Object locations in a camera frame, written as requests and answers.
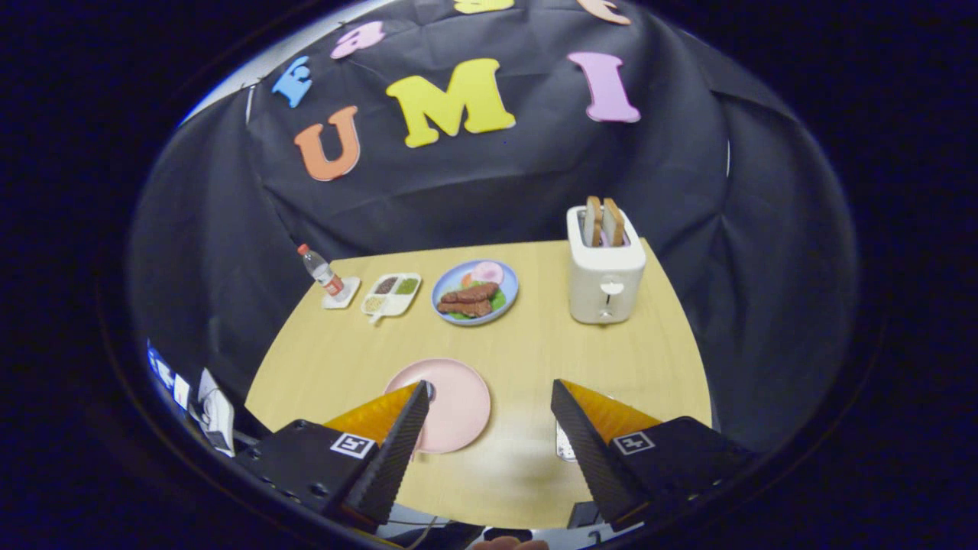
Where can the black backdrop cloth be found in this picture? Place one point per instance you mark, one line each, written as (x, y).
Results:
(474, 191)

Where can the white toaster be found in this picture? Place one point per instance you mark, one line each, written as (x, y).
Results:
(592, 294)

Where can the blue round plate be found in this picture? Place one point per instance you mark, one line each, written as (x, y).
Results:
(511, 289)

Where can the clear water bottle red cap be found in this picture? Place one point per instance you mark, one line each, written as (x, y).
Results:
(319, 269)

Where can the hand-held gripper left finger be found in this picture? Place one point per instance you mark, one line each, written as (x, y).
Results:
(386, 473)

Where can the brown grilled sausage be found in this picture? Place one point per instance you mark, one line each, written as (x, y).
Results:
(466, 308)
(474, 292)

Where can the pink round plate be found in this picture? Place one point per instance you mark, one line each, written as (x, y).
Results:
(458, 405)

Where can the lit computer screen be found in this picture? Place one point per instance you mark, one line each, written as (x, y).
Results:
(162, 374)

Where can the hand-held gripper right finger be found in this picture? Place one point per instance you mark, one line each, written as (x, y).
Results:
(592, 466)

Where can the white divided condiment dish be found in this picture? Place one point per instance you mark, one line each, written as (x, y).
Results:
(397, 305)

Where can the green lettuce leaf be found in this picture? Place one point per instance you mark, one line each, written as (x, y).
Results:
(498, 301)

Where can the pink ham slice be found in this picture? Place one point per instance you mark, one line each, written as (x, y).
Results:
(487, 272)

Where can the small white square coaster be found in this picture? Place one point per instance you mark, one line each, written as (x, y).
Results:
(341, 302)

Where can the black box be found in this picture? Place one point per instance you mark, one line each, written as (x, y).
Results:
(584, 514)

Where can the silver square drain basket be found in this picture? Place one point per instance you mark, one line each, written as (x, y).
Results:
(564, 447)

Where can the white flat object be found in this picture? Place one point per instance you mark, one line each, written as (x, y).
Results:
(218, 416)

